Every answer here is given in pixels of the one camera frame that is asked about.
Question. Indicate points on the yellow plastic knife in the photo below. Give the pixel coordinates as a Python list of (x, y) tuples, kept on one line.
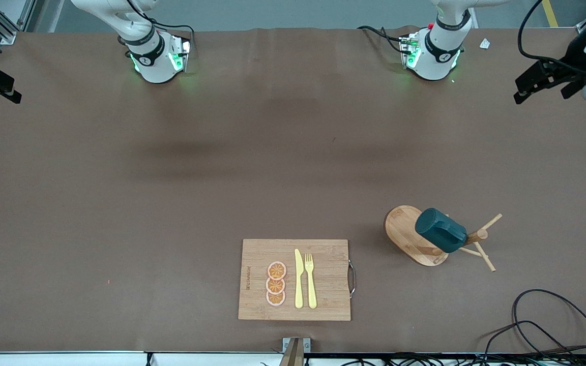
[(298, 284)]

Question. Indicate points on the brown table mat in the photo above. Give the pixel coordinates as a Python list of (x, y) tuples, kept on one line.
[(222, 152)]

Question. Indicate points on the wooden mug rack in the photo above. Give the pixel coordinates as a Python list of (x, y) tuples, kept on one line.
[(402, 229)]

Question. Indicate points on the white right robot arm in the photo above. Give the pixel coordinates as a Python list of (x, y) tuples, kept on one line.
[(153, 56)]

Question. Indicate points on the metal bracket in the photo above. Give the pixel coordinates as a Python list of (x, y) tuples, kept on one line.
[(293, 351)]

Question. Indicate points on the white paper scrap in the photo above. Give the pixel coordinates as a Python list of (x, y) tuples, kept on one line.
[(485, 43)]

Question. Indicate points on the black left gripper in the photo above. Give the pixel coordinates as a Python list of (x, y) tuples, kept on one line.
[(565, 70)]

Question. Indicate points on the yellow plastic fork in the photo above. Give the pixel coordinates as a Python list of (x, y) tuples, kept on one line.
[(312, 290)]

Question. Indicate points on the dark green cup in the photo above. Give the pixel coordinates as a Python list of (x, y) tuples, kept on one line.
[(440, 231)]

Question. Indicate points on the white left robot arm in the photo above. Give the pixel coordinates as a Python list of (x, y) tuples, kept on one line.
[(438, 56)]

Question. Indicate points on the bamboo cutting board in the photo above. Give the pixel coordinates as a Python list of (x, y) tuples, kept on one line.
[(328, 274)]

